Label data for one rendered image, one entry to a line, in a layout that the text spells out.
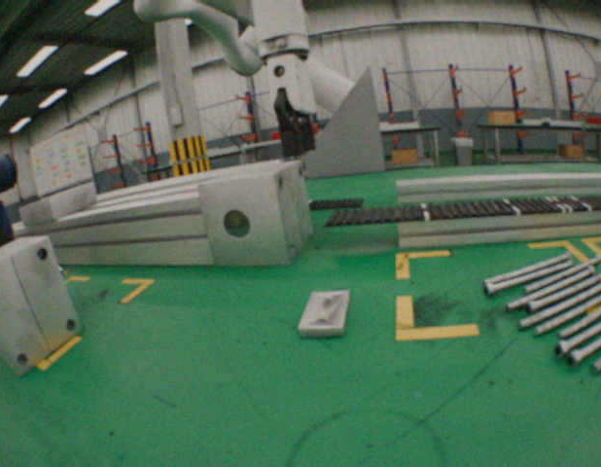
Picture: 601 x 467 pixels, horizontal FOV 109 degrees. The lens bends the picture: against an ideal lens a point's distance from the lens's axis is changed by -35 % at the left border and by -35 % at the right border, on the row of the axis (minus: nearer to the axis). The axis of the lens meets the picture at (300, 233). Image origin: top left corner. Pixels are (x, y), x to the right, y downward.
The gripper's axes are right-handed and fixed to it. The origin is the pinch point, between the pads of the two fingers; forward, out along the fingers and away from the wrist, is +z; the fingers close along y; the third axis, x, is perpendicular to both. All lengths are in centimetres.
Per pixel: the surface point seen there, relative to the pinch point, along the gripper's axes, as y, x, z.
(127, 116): 738, 780, -177
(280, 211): -23.9, -4.1, 4.9
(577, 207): -21.2, -36.2, 7.1
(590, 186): -1, -53, 9
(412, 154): 475, -42, 53
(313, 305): -33.1, -9.0, 9.8
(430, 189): -1.9, -20.5, 8.6
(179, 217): -24.0, 8.2, 4.4
